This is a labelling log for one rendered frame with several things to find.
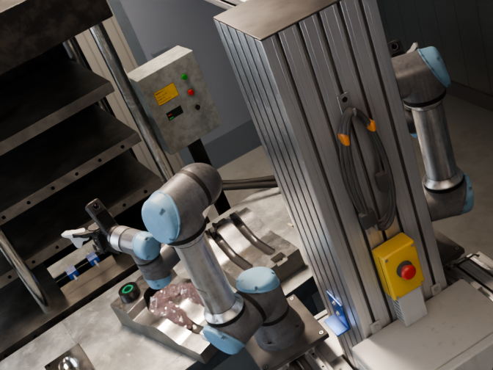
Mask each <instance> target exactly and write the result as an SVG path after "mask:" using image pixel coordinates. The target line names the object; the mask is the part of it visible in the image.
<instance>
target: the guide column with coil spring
mask: <svg viewBox="0 0 493 370"><path fill-rule="evenodd" d="M0 251H2V253H3V254H4V256H5V258H6V259H7V260H8V261H9V263H10V265H11V266H12V268H13V269H14V270H15V272H16V273H17V275H18V276H19V278H20V279H21V280H22V282H23V283H24V285H25V286H26V287H27V289H28V290H29V292H30V293H31V295H32V296H33V297H34V299H35V300H36V302H37V304H38V305H39V306H40V307H41V309H42V310H43V312H44V313H50V312H51V311H52V310H53V309H54V308H55V304H54V303H53V302H52V301H51V299H50V297H49V296H48V295H47V293H46V292H45V290H44V288H43V287H42V286H41V285H40V283H39V281H38V280H37V278H36V277H35V276H34V274H33V272H32V271H31V269H30V268H29V267H28V265H27V264H26V262H25V261H24V259H23V258H22V256H21V254H20V253H19V252H18V251H17V249H16V248H15V246H14V244H13V243H12V242H11V240H10V238H9V237H8V235H7V234H6V233H5V232H4V230H3V228H2V227H1V226H0Z"/></svg>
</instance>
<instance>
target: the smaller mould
mask: <svg viewBox="0 0 493 370"><path fill-rule="evenodd" d="M44 367H45V370H95V367H94V366H93V364H92V363H91V361H90V359H89V358H88V356H87V354H86V353H85V351H84V350H83V349H82V347H81V346H80V344H79V343H77V345H75V346H74V347H72V348H70V349H69V350H68V351H66V352H64V353H63V354H61V355H60V356H59V357H57V358H56V359H54V360H53V361H51V362H50V363H48V364H47V365H45V366H44Z"/></svg>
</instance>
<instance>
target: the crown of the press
mask: <svg viewBox="0 0 493 370"><path fill-rule="evenodd" d="M112 16H113V14H112V11H111V9H110V7H109V5H108V3H107V1H106V0H0V75H2V74H4V73H6V72H7V71H9V70H12V69H13V68H16V67H18V66H19V65H21V64H23V63H25V62H27V61H29V60H31V59H33V58H35V57H36V56H38V55H40V54H42V53H44V52H46V51H48V50H50V49H51V48H53V47H55V46H57V45H59V44H61V43H63V42H65V41H66V40H69V39H70V38H72V37H75V36H76V35H79V34H81V33H82V32H84V31H86V30H88V29H90V28H92V27H94V26H96V25H97V24H99V23H101V22H103V21H105V20H107V19H109V18H110V17H112Z"/></svg>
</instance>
